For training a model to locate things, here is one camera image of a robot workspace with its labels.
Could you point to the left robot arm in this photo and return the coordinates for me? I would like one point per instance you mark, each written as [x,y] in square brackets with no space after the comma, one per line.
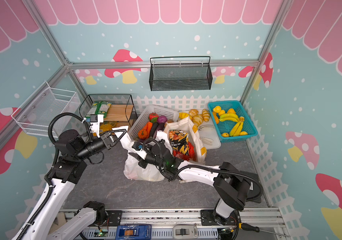
[60,181]

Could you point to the white plastic grocery bag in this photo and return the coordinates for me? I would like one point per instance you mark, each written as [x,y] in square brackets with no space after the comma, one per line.
[136,168]

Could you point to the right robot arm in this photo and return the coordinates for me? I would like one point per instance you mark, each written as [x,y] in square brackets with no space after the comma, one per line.
[234,187]

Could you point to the round bread roll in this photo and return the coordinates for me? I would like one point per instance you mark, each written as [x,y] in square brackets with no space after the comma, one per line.
[193,112]

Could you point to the metal tongs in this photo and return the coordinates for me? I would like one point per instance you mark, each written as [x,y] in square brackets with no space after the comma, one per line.
[207,133]

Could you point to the yellow banana bunch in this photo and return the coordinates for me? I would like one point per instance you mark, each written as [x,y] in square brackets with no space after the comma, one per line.
[229,117]
[237,130]

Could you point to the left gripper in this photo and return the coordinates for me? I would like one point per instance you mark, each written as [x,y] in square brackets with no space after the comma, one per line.
[108,144]

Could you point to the right croissant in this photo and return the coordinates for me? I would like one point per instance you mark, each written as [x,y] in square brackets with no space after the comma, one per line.
[206,115]

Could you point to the green snack bag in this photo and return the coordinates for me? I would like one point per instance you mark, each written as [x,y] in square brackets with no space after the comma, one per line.
[99,108]

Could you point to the orange pumpkin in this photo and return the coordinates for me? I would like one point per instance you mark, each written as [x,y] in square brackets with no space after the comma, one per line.
[143,134]

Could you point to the large croissant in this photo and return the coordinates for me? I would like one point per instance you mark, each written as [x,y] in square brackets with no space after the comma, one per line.
[198,120]

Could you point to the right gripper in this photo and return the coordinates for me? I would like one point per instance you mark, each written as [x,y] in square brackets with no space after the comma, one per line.
[144,157]

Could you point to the grey switch box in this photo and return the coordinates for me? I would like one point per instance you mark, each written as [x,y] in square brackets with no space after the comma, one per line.
[185,232]

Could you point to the black wire wooden shelf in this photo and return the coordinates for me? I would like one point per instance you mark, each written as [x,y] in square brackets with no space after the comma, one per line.
[122,110]

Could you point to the white plastic vegetable basket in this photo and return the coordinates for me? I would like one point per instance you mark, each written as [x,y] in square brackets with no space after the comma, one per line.
[144,118]

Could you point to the black flat box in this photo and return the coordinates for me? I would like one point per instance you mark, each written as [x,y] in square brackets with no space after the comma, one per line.
[256,189]

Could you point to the white plastic tray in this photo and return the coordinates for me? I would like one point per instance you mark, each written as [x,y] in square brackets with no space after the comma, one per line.
[217,142]

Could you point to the black wire wall basket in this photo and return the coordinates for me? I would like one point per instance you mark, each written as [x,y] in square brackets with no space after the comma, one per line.
[185,73]

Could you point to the yellow snack pack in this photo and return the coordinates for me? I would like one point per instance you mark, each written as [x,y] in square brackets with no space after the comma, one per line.
[107,126]

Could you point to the orange carrot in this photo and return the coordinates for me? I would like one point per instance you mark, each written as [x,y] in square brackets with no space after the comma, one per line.
[148,128]

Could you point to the red chips bag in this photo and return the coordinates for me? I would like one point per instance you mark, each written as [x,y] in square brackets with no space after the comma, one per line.
[185,152]

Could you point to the yellow corn bread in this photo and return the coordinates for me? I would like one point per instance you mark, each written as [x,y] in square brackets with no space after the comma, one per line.
[183,115]

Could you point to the blue box device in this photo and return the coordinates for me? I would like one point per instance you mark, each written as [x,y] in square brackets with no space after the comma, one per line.
[134,232]

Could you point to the yellow lemon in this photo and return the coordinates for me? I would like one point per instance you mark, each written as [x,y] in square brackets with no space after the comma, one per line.
[217,109]

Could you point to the purple onion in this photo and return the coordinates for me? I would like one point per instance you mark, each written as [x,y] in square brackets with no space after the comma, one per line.
[162,119]

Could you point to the white canvas tote bag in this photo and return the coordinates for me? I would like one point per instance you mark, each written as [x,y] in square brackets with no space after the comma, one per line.
[193,141]

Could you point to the white wire wall basket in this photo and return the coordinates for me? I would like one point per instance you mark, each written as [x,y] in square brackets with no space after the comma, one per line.
[35,114]

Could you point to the purple eggplant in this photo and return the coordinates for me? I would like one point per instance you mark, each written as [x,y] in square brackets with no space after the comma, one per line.
[155,128]

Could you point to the red tomato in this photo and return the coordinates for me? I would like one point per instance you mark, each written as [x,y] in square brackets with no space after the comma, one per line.
[153,117]

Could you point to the yellow black chips bag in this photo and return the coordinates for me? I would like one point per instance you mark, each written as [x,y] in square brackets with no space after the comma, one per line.
[177,138]

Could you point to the black screwdriver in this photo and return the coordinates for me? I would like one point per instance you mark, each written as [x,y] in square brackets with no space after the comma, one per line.
[250,228]

